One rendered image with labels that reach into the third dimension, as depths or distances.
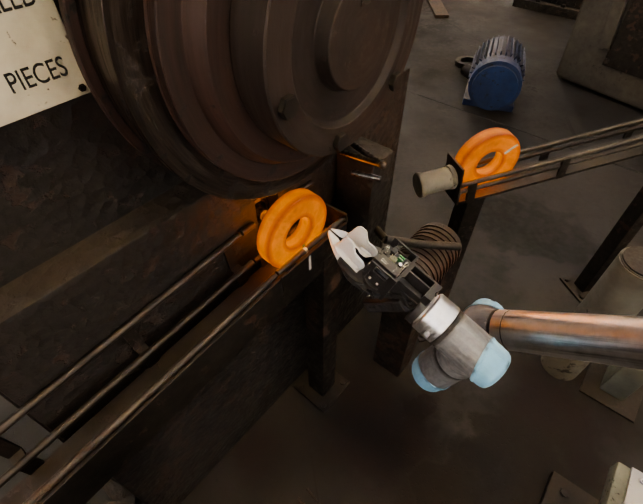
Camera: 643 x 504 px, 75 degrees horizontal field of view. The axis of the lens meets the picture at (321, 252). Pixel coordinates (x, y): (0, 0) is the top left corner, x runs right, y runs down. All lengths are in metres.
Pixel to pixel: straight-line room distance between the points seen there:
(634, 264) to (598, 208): 1.09
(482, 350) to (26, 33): 0.69
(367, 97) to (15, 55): 0.38
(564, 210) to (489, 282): 0.63
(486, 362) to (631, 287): 0.64
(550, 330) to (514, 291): 1.01
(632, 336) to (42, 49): 0.80
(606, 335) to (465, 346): 0.20
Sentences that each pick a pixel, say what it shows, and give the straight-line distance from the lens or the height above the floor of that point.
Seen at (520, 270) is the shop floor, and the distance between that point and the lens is 1.87.
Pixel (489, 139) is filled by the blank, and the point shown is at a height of 0.78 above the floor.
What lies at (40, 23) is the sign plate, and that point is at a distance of 0.54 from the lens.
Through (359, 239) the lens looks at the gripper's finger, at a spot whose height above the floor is 0.76.
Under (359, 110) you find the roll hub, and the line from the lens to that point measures 0.57.
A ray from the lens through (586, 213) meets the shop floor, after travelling 2.28.
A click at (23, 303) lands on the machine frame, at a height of 0.87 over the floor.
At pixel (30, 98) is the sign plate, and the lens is 0.55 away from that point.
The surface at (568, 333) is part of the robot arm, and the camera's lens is 0.77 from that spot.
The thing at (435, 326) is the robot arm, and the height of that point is 0.72.
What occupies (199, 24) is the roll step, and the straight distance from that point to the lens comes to 0.42.
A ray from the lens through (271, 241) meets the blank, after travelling 0.73.
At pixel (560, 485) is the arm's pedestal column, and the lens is 1.46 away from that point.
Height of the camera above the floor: 1.28
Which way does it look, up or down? 47 degrees down
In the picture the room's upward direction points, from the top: straight up
